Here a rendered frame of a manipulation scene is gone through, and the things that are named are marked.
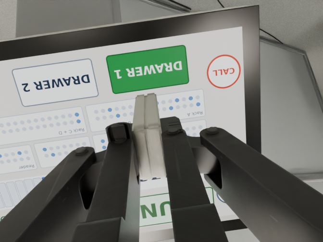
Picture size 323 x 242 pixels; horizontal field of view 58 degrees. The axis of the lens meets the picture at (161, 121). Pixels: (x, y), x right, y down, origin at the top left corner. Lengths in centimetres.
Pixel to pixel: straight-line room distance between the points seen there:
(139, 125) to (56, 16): 39
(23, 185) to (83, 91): 16
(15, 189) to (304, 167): 180
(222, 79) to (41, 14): 32
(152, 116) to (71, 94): 22
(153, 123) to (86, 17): 37
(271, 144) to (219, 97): 149
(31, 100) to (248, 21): 27
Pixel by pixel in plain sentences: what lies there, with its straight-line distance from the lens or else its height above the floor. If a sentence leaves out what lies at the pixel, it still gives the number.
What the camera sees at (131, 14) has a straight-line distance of 159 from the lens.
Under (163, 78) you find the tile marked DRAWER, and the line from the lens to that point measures 35.
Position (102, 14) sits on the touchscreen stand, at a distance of 51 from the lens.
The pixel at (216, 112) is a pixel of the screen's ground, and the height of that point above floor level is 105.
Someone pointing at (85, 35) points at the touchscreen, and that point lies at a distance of 35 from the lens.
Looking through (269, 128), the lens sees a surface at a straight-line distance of 189.
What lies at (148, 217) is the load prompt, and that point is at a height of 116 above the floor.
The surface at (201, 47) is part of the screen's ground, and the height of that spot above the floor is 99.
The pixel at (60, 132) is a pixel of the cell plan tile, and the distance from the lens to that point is 39.
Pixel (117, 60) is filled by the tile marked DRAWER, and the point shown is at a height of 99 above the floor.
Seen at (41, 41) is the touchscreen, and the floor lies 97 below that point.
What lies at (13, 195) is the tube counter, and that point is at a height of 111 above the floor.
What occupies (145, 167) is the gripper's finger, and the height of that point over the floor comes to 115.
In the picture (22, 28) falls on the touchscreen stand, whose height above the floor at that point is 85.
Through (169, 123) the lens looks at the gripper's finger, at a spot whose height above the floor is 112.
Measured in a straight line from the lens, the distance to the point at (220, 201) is 44.
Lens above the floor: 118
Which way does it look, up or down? 20 degrees down
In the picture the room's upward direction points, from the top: 172 degrees clockwise
